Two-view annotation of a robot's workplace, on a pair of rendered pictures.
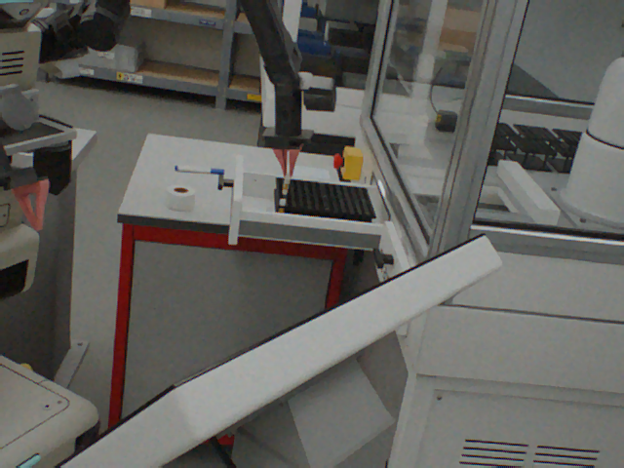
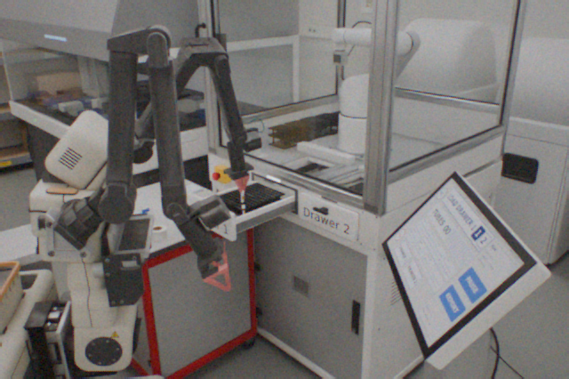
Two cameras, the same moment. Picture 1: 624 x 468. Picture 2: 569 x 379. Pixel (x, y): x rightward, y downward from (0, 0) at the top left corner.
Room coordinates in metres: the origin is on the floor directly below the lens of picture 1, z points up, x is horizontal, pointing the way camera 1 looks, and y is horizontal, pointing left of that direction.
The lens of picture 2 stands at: (0.10, 1.00, 1.72)
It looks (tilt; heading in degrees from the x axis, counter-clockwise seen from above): 22 degrees down; 325
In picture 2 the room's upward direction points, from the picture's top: 1 degrees counter-clockwise
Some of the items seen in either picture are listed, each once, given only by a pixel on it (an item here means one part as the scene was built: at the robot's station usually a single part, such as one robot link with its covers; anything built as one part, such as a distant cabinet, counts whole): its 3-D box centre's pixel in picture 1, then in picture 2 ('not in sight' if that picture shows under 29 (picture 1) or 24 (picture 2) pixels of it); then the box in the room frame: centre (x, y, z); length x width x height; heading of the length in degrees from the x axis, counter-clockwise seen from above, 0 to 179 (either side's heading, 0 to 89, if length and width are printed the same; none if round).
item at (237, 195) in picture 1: (236, 197); (211, 215); (1.74, 0.21, 0.87); 0.29 x 0.02 x 0.11; 8
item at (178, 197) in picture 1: (179, 197); (157, 232); (1.90, 0.37, 0.78); 0.07 x 0.07 x 0.04
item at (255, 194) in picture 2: (322, 209); (250, 202); (1.77, 0.01, 0.87); 0.22 x 0.18 x 0.06; 98
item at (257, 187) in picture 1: (326, 211); (252, 202); (1.77, 0.00, 0.86); 0.40 x 0.26 x 0.06; 98
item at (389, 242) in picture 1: (394, 274); (327, 215); (1.47, -0.15, 0.87); 0.29 x 0.02 x 0.11; 8
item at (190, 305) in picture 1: (226, 298); (170, 282); (2.15, 0.25, 0.38); 0.62 x 0.58 x 0.76; 8
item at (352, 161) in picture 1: (350, 163); (221, 174); (2.11, -0.04, 0.88); 0.07 x 0.05 x 0.07; 8
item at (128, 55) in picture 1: (110, 52); not in sight; (5.55, 1.63, 0.22); 0.40 x 0.30 x 0.17; 94
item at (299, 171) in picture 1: (307, 174); (187, 190); (2.26, 0.07, 0.77); 0.13 x 0.09 x 0.02; 99
